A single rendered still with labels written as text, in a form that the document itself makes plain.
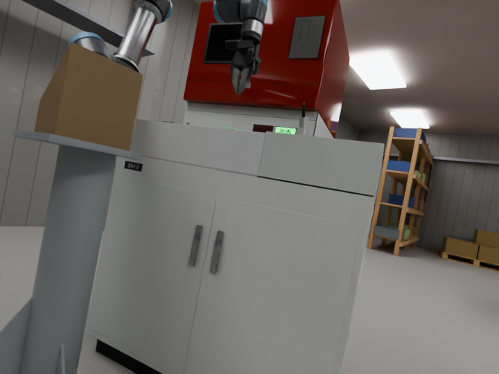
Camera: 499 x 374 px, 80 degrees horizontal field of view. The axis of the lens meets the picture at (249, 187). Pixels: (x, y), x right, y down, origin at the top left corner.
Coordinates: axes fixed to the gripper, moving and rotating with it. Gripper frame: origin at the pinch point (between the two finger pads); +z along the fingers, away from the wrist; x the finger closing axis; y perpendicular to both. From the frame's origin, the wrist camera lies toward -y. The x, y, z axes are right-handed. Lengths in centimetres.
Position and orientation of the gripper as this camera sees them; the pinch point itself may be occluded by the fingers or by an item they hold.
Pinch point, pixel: (237, 90)
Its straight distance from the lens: 110.1
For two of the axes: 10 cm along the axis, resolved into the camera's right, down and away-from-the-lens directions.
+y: 3.9, 0.7, 9.2
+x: -9.0, -1.7, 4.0
